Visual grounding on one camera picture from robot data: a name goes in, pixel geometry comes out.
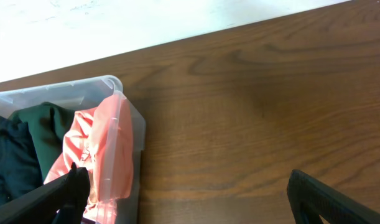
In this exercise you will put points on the pink printed shirt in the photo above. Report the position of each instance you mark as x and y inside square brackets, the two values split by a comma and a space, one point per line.
[101, 140]

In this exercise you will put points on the clear plastic storage bin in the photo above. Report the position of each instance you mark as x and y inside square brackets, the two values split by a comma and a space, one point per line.
[83, 95]

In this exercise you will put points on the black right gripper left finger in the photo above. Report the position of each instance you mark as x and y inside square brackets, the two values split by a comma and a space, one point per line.
[62, 200]

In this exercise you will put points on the small black garment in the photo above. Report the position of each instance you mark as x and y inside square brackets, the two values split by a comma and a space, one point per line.
[19, 167]

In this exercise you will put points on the dark green camisole top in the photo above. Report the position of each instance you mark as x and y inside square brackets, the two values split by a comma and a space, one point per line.
[47, 123]

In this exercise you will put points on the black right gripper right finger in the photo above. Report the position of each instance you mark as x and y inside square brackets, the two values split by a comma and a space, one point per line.
[312, 201]

